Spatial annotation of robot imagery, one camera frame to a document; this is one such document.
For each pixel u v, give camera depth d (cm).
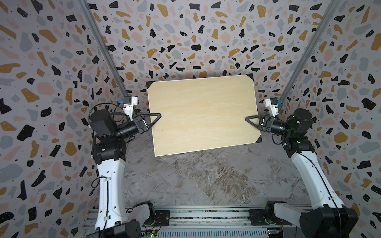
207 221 73
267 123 57
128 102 52
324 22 76
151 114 57
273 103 59
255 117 62
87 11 70
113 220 36
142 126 53
